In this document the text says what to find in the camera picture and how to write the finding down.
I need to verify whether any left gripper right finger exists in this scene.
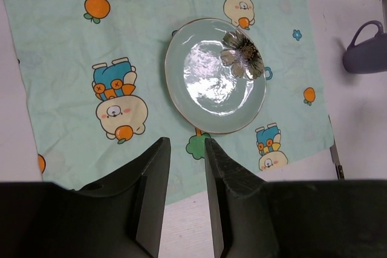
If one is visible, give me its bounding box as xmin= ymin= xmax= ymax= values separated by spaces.
xmin=205 ymin=138 xmax=386 ymax=257

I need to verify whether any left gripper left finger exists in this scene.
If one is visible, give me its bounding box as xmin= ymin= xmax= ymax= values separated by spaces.
xmin=1 ymin=137 xmax=171 ymax=257

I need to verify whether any green floral plate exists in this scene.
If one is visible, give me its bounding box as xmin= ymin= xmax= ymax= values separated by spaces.
xmin=164 ymin=18 xmax=267 ymax=134

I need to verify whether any green cartoon print cloth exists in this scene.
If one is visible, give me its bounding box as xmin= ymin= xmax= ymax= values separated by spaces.
xmin=4 ymin=0 xmax=333 ymax=203

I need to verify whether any lavender mug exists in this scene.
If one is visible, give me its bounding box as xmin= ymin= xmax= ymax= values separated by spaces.
xmin=342 ymin=20 xmax=386 ymax=74

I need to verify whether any silver table knife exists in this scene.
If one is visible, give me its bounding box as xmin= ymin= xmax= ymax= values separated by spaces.
xmin=328 ymin=115 xmax=346 ymax=181

